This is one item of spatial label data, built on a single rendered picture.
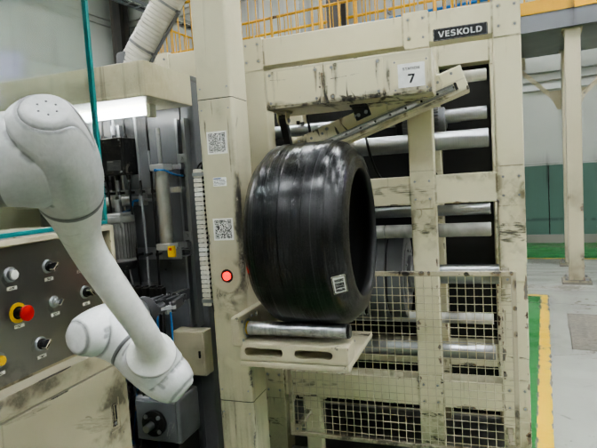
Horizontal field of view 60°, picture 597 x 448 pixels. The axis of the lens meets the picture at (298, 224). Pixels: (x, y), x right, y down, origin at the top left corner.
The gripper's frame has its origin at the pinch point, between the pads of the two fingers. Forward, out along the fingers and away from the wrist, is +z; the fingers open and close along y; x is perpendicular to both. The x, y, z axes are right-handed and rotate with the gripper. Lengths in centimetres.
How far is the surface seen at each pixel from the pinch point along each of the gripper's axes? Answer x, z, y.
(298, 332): 16.2, 21.3, -27.4
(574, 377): 105, 237, -136
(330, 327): 14.3, 21.9, -37.4
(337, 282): -1.9, 11.3, -43.4
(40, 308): -1.1, -21.2, 30.2
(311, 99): -60, 55, -26
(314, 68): -71, 54, -28
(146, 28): -96, 57, 43
